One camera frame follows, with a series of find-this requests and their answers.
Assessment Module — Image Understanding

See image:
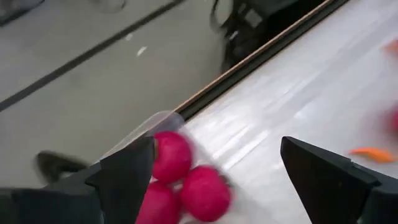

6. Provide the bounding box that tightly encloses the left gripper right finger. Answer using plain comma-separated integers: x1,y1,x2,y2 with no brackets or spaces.
280,136,398,224

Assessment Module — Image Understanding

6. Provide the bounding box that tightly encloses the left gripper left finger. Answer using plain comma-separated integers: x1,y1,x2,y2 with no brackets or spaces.
0,133,155,224

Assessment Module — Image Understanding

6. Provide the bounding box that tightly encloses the red bell pepper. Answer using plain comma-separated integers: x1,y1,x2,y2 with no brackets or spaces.
387,107,398,134

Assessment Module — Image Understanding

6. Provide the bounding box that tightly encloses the small orange chili pepper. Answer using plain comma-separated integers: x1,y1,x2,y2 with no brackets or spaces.
348,147,397,164

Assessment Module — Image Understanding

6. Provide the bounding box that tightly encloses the clear plastic container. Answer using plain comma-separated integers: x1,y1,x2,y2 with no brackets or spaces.
99,110,187,224

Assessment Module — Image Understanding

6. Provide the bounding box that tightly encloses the black perforated computer case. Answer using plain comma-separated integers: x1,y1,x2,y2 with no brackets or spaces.
210,0,326,74

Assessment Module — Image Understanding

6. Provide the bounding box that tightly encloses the black table frame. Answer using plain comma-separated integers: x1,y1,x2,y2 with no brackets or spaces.
34,0,351,184

